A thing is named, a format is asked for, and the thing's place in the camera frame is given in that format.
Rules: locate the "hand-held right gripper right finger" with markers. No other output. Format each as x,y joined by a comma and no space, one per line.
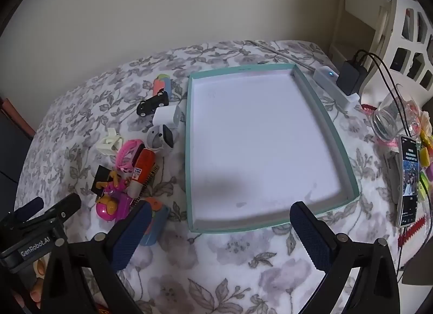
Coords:
311,236

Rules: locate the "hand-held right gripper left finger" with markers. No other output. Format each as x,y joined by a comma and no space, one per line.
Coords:
130,232

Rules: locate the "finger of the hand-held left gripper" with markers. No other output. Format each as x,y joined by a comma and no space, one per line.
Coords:
61,209
30,207

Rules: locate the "blue and orange toy case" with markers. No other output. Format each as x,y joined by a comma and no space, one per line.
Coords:
159,222

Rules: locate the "pink and yellow toy figurine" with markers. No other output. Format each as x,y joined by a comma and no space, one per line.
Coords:
106,210

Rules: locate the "black card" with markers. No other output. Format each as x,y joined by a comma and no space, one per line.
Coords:
101,177

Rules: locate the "red glue bottle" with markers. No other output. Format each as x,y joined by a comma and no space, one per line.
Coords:
143,165

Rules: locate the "cream plastic clip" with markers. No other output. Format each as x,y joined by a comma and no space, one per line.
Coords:
108,143

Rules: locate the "pink watch band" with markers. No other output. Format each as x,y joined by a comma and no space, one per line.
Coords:
123,151

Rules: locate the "grey and white round toy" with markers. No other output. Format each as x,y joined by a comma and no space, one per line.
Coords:
157,138

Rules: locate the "teal tray with white inside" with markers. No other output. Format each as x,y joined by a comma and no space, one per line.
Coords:
253,138

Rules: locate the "white charger cube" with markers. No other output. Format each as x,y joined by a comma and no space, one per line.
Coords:
167,116

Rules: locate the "black toy car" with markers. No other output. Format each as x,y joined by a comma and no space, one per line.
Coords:
154,100

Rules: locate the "pink blue green toy knife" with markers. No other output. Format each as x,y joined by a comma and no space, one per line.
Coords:
159,85

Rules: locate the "dark furniture with brown edge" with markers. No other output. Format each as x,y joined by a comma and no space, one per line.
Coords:
10,151

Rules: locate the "grey floral cloth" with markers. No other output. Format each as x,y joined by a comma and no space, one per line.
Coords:
236,266

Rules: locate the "white mat red zigzag trim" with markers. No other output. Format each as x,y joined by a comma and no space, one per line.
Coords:
411,232

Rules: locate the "smartphone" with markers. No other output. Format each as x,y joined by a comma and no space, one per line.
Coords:
409,182

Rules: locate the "grey flat panel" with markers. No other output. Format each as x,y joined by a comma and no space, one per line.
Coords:
419,268

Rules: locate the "clear glass jar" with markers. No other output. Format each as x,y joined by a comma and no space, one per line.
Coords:
389,121

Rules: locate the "pile of colourful candies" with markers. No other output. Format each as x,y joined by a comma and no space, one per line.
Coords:
425,155

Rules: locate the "white power strip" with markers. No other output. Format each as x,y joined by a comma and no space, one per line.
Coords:
330,84

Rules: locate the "black power adapter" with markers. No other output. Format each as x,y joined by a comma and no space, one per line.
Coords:
350,77

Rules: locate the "white lattice basket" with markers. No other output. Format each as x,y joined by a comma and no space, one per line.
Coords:
394,29

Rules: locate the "cream wooden shelf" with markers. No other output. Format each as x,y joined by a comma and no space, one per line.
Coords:
358,6

